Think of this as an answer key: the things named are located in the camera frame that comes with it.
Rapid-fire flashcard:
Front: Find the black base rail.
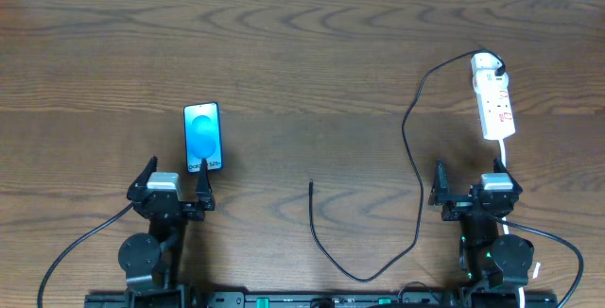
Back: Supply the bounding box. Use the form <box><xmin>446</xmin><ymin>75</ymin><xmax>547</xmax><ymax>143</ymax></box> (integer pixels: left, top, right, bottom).
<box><xmin>84</xmin><ymin>290</ymin><xmax>559</xmax><ymax>308</ymax></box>

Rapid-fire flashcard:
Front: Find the blue Galaxy smartphone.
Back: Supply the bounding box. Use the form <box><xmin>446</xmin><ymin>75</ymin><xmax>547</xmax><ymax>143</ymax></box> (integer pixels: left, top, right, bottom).
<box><xmin>183</xmin><ymin>102</ymin><xmax>223</xmax><ymax>173</ymax></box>

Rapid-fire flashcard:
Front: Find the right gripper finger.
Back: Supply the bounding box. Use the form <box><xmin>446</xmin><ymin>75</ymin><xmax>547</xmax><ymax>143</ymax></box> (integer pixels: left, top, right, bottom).
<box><xmin>493</xmin><ymin>158</ymin><xmax>509</xmax><ymax>175</ymax></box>
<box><xmin>430</xmin><ymin>160</ymin><xmax>449</xmax><ymax>204</ymax></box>

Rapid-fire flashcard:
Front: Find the white USB charger plug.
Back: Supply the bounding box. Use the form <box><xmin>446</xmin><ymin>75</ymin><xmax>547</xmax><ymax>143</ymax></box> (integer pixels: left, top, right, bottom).
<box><xmin>471</xmin><ymin>52</ymin><xmax>506</xmax><ymax>76</ymax></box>

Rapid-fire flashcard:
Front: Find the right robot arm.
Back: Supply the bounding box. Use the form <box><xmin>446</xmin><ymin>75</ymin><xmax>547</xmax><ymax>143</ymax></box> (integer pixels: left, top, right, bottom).
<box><xmin>429</xmin><ymin>159</ymin><xmax>534</xmax><ymax>307</ymax></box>

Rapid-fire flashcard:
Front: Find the white power strip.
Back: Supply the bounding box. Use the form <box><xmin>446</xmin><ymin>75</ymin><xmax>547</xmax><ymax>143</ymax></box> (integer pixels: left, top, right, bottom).
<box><xmin>473</xmin><ymin>69</ymin><xmax>515</xmax><ymax>141</ymax></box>

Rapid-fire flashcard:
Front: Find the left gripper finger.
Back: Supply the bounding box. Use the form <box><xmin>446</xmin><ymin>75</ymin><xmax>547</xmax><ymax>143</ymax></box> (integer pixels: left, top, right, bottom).
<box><xmin>131</xmin><ymin>156</ymin><xmax>158</xmax><ymax>190</ymax></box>
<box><xmin>195</xmin><ymin>159</ymin><xmax>213</xmax><ymax>204</ymax></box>

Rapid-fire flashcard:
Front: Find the black USB charging cable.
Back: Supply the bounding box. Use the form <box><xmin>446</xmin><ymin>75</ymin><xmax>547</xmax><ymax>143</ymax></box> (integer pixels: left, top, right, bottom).
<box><xmin>307</xmin><ymin>48</ymin><xmax>507</xmax><ymax>283</ymax></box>

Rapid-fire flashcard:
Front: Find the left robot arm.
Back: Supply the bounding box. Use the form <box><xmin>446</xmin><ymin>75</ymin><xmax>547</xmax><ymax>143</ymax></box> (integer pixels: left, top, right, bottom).
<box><xmin>118</xmin><ymin>157</ymin><xmax>216</xmax><ymax>307</ymax></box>

